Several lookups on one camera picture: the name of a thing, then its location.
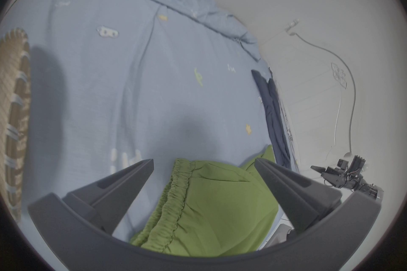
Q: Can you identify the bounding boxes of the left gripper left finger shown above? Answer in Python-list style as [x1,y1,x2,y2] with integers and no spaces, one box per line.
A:
[63,159,155,236]

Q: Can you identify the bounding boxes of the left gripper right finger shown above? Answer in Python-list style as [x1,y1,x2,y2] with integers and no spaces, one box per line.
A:
[254,158,343,231]

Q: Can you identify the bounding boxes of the green shorts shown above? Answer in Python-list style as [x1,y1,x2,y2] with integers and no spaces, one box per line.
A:
[130,144,280,257]

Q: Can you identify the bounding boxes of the dark blue garment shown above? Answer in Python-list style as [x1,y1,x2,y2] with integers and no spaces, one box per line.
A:
[251,69,293,169]

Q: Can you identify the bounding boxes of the bed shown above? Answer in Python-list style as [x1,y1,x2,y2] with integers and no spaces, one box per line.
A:
[0,0,369,257]

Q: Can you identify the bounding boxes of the round woven basket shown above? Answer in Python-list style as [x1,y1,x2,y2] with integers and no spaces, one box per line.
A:
[0,28,31,219]

